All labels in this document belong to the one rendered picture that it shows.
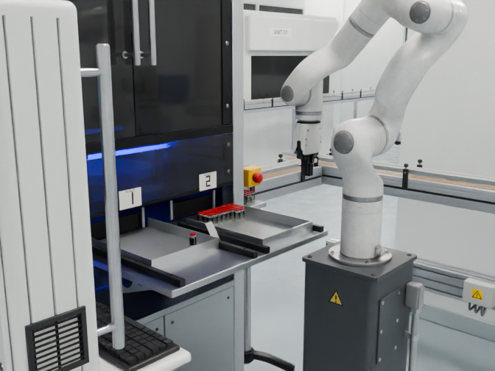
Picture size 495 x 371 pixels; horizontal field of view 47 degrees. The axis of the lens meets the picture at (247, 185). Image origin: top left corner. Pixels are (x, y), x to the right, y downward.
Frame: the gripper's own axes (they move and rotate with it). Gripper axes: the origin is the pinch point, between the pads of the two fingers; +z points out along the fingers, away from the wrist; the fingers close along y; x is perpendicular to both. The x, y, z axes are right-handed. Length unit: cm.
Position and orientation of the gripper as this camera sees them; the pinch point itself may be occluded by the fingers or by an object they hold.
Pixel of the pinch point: (307, 168)
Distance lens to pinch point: 183.7
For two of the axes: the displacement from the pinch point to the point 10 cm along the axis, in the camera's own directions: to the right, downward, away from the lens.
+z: 0.0, 9.7, 2.2
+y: -6.5, 1.7, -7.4
